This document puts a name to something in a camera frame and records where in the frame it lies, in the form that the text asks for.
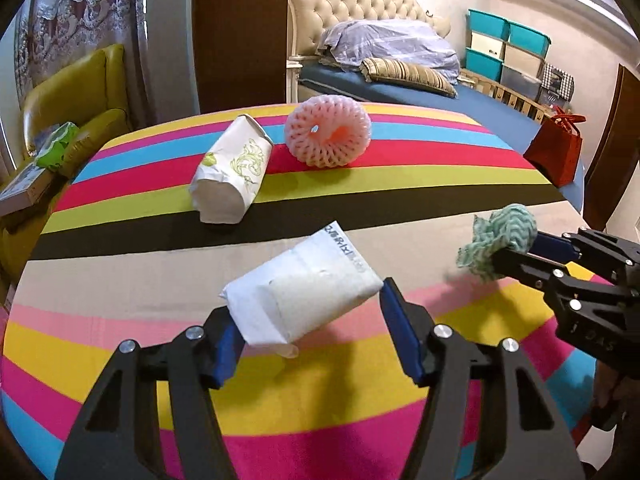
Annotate striped gold pillow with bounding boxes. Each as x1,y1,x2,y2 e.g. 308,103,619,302
360,57,458,99

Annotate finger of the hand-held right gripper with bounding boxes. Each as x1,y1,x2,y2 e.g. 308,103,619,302
529,231,584,264
491,248,564,292

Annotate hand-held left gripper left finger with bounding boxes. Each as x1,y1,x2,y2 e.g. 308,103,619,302
55,307,247,480

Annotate green snack packet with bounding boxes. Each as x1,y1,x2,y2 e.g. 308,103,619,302
35,121,80,170

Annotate green white patterned cloth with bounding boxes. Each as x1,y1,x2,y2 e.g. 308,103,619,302
456,204,539,283

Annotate yellow leather armchair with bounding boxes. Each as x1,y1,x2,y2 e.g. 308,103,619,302
0,44,132,281

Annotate black white patterned box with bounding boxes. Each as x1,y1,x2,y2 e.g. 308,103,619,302
540,62,576,102

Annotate bed with blue sheet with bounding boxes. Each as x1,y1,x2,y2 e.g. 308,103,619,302
297,62,587,211

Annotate pink foam fruit net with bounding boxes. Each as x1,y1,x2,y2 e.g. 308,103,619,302
285,96,372,168

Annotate wooden bed rail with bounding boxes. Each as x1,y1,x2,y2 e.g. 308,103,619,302
460,72,557,126

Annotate grey checked blanket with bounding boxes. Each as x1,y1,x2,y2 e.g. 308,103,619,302
317,20,461,86

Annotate stack of storage boxes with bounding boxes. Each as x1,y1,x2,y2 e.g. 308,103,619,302
464,8,552,102

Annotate white plastic packet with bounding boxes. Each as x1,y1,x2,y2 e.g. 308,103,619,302
220,220,385,359

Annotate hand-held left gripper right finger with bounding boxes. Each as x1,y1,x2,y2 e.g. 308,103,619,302
379,277,587,480

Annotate pink lace curtain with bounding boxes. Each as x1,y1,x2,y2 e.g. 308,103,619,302
14,0,147,108

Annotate paper cup with green print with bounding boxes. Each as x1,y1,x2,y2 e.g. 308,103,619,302
188,114,274,224

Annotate red paper gift bag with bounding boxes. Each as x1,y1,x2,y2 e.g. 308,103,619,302
522,107,586,188

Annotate striped colourful tablecloth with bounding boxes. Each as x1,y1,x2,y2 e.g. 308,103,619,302
0,102,601,480

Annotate tufted cream bed headboard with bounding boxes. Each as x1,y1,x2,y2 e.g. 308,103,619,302
289,0,452,61

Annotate brown wooden door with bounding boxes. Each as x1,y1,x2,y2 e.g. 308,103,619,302
582,64,640,231

